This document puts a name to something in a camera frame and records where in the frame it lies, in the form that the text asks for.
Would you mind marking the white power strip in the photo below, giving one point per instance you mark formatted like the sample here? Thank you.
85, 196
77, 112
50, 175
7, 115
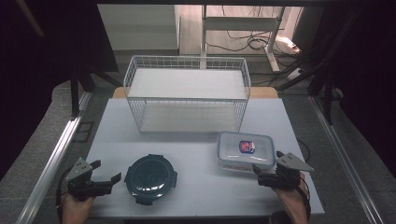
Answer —
288, 44

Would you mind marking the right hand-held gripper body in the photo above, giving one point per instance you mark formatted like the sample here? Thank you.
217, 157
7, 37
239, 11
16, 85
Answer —
285, 179

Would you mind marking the wooden table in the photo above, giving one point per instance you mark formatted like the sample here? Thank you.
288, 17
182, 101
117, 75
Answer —
264, 92

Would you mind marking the black metal stand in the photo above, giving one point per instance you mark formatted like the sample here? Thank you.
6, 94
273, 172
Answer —
327, 90
74, 93

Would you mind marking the person's right hand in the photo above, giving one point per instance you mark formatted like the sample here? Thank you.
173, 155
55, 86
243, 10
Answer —
295, 202

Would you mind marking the aluminium rail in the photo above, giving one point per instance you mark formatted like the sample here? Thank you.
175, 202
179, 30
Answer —
53, 158
345, 158

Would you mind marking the white cabinet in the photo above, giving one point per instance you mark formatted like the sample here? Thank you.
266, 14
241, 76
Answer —
138, 28

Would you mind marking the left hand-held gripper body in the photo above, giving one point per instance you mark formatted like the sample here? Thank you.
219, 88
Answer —
81, 186

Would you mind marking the clear rectangular food container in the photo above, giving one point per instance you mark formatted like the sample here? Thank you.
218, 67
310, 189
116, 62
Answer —
246, 151

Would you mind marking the round dark food container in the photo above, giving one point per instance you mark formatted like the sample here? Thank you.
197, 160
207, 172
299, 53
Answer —
151, 179

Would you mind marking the person's left hand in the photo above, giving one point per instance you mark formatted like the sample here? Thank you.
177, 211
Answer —
76, 210

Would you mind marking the white metal desk frame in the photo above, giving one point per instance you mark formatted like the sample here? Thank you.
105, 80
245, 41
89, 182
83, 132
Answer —
239, 23

